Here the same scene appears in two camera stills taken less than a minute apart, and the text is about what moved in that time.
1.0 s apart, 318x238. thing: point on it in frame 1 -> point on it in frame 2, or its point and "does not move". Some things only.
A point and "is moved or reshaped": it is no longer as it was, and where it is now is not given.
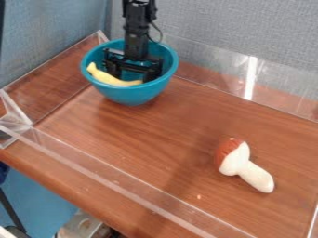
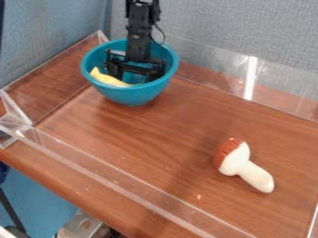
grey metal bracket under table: [85, 226] does not move
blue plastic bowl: [136, 94] does not move
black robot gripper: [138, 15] does not move
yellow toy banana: [110, 79] is moved or reshaped
